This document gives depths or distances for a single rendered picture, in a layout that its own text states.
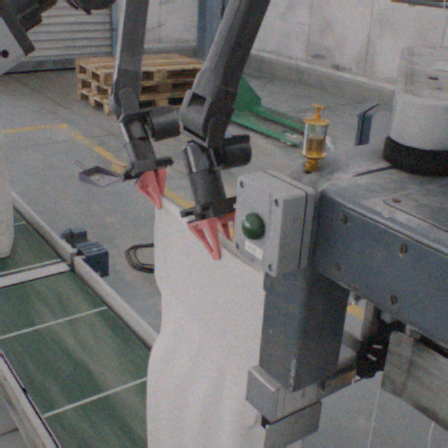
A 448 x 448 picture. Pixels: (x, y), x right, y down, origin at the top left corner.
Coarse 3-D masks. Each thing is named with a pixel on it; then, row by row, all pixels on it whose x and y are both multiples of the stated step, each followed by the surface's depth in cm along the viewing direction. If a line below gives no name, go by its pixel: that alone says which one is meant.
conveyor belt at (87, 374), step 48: (48, 288) 228; (0, 336) 198; (48, 336) 200; (96, 336) 201; (48, 384) 178; (96, 384) 179; (144, 384) 181; (48, 432) 172; (96, 432) 161; (144, 432) 162
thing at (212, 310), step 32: (160, 224) 131; (160, 256) 134; (192, 256) 118; (224, 256) 107; (160, 288) 136; (192, 288) 120; (224, 288) 109; (256, 288) 101; (192, 320) 123; (224, 320) 111; (256, 320) 103; (160, 352) 125; (192, 352) 118; (224, 352) 113; (256, 352) 104; (160, 384) 126; (192, 384) 116; (224, 384) 111; (160, 416) 129; (192, 416) 114; (224, 416) 108; (256, 416) 104
